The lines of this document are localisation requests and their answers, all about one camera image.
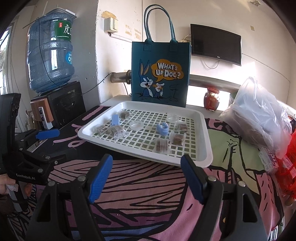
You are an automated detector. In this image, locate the red glass jar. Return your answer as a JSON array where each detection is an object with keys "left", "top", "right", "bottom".
[{"left": 204, "top": 87, "right": 219, "bottom": 111}]

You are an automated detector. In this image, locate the clear plastic bag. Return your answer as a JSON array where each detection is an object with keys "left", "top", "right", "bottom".
[{"left": 219, "top": 77, "right": 292, "bottom": 159}]

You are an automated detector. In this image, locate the light blue plastic holder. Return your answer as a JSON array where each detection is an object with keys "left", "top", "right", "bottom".
[{"left": 156, "top": 122, "right": 169, "bottom": 136}]

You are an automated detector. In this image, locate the white wall switch box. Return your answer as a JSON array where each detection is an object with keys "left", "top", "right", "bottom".
[{"left": 104, "top": 17, "right": 118, "bottom": 34}]

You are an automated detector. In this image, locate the light blue clip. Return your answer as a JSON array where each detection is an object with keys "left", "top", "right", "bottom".
[{"left": 111, "top": 114, "right": 120, "bottom": 126}]

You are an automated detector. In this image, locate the teal Bugs Bunny tote bag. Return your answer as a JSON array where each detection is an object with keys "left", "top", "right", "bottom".
[{"left": 131, "top": 4, "right": 191, "bottom": 108}]

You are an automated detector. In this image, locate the person's left hand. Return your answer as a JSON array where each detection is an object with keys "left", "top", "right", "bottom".
[{"left": 0, "top": 174, "right": 32, "bottom": 197}]

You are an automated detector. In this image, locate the white perforated plastic tray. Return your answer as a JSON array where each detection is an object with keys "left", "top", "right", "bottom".
[{"left": 78, "top": 101, "right": 213, "bottom": 168}]

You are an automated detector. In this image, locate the black cabinet box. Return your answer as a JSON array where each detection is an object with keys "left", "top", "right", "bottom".
[{"left": 30, "top": 81, "right": 86, "bottom": 129}]

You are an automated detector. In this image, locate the round clear lid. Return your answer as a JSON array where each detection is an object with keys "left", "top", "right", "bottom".
[
  {"left": 129, "top": 120, "right": 144, "bottom": 131},
  {"left": 166, "top": 114, "right": 180, "bottom": 123}
]

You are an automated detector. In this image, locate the blue water jug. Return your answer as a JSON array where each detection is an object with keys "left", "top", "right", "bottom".
[{"left": 27, "top": 8, "right": 76, "bottom": 94}]

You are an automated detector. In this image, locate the black wall television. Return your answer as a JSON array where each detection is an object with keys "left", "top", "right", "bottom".
[{"left": 190, "top": 24, "right": 242, "bottom": 66}]

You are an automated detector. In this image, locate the red plastic bag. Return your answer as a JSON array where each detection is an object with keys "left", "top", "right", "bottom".
[{"left": 275, "top": 132, "right": 295, "bottom": 199}]

